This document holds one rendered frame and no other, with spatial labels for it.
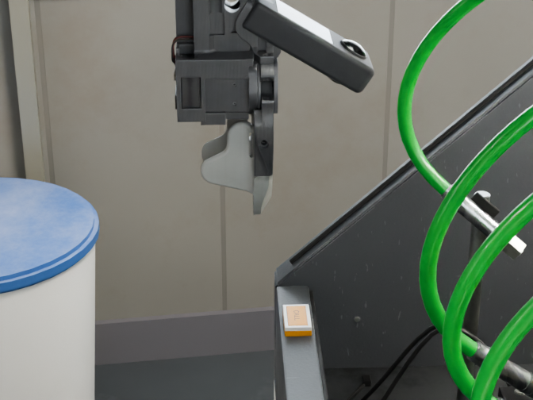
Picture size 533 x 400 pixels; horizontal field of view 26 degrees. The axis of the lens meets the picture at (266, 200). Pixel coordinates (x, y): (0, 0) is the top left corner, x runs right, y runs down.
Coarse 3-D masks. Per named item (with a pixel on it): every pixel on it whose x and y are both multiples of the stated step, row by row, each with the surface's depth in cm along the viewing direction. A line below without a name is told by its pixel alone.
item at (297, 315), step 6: (288, 306) 132; (294, 306) 132; (300, 306) 132; (282, 312) 132; (288, 312) 131; (294, 312) 131; (300, 312) 131; (288, 318) 130; (294, 318) 129; (300, 318) 129; (306, 318) 130; (288, 324) 128; (294, 324) 128; (300, 324) 128; (306, 324) 128; (288, 336) 128; (294, 336) 128
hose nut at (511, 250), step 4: (512, 240) 113; (516, 240) 113; (520, 240) 114; (508, 244) 113; (512, 244) 113; (516, 244) 113; (520, 244) 113; (524, 244) 113; (504, 248) 114; (508, 248) 113; (512, 248) 113; (516, 248) 113; (520, 248) 113; (504, 252) 114; (508, 252) 114; (512, 252) 113; (516, 252) 113; (520, 252) 113; (512, 256) 114; (516, 256) 113
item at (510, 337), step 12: (528, 312) 76; (516, 324) 77; (528, 324) 77; (504, 336) 77; (516, 336) 77; (492, 348) 78; (504, 348) 77; (492, 360) 78; (504, 360) 78; (480, 372) 79; (492, 372) 78; (480, 384) 79; (492, 384) 79; (480, 396) 79
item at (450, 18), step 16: (464, 0) 105; (480, 0) 105; (448, 16) 106; (464, 16) 106; (432, 32) 108; (416, 48) 109; (432, 48) 108; (416, 64) 109; (416, 80) 111; (400, 96) 112; (400, 112) 112; (400, 128) 113; (416, 144) 113; (416, 160) 114; (432, 176) 114
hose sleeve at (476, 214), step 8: (464, 200) 113; (464, 208) 113; (472, 208) 113; (480, 208) 114; (464, 216) 114; (472, 216) 113; (480, 216) 113; (488, 216) 114; (472, 224) 114; (480, 224) 113; (488, 224) 113; (496, 224) 113; (488, 232) 113
